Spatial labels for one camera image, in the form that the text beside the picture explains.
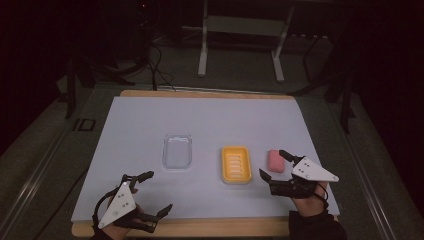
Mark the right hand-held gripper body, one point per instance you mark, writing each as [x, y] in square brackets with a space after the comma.
[310, 170]

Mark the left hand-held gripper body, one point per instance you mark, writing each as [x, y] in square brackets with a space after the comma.
[118, 205]

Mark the pink soap bar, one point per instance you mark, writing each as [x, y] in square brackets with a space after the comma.
[276, 161]

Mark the yellow soap dish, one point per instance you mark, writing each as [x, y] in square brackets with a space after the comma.
[236, 164]

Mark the person's left hand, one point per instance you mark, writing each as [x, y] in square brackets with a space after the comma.
[116, 232]

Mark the person's right hand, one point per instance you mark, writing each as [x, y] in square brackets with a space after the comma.
[310, 205]

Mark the clear plastic tray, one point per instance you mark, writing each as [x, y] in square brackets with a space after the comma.
[177, 151]

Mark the black stand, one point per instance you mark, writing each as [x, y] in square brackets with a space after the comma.
[70, 90]
[345, 100]

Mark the white table mat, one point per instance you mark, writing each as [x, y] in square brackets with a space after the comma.
[200, 120]

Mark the white metal stand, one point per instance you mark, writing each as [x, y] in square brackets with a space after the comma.
[245, 26]

